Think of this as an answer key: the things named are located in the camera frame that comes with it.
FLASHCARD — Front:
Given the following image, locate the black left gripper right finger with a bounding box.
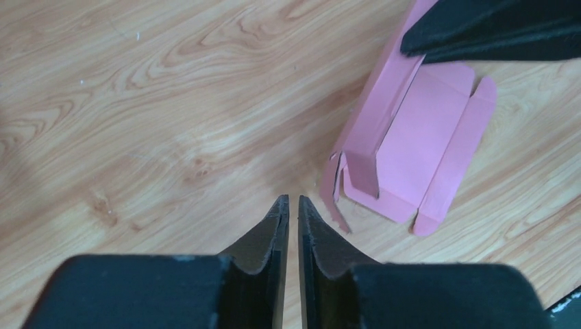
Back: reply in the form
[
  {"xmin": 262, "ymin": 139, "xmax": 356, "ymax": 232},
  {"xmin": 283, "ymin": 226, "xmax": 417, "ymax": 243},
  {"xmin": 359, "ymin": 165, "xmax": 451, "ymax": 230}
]
[{"xmin": 298, "ymin": 196, "xmax": 551, "ymax": 328}]

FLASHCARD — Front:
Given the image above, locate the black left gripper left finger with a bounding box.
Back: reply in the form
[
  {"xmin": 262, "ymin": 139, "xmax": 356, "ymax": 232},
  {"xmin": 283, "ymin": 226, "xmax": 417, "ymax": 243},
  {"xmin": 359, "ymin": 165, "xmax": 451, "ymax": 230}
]
[{"xmin": 23, "ymin": 195, "xmax": 289, "ymax": 328}]

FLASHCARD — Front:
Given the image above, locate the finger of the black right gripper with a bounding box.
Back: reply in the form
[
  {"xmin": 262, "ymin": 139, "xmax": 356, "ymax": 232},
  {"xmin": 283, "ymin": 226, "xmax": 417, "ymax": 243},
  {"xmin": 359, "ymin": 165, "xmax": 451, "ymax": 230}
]
[{"xmin": 400, "ymin": 0, "xmax": 580, "ymax": 64}]

